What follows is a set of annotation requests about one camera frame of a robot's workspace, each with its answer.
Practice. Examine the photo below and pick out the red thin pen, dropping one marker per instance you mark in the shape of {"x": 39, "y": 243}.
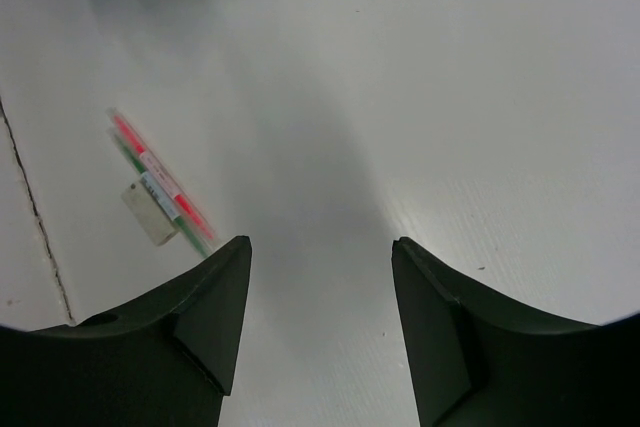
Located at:
{"x": 154, "y": 166}

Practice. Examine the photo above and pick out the grey rectangular eraser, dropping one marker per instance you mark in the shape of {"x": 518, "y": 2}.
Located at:
{"x": 149, "y": 215}

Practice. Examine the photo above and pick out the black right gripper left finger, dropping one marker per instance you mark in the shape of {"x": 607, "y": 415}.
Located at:
{"x": 165, "y": 358}

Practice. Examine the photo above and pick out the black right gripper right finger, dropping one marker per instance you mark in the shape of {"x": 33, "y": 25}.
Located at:
{"x": 480, "y": 358}

